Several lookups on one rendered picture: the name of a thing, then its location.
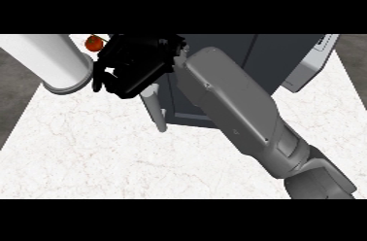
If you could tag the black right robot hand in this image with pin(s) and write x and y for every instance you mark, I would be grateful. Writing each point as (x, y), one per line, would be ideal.
(139, 61)

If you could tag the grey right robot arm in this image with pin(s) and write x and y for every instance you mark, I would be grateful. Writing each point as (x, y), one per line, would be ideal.
(234, 99)

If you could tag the red tomato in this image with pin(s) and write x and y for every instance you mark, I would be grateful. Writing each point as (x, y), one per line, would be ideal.
(93, 44)

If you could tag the large white cylinder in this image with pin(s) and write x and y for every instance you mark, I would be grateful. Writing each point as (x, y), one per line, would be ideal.
(44, 58)

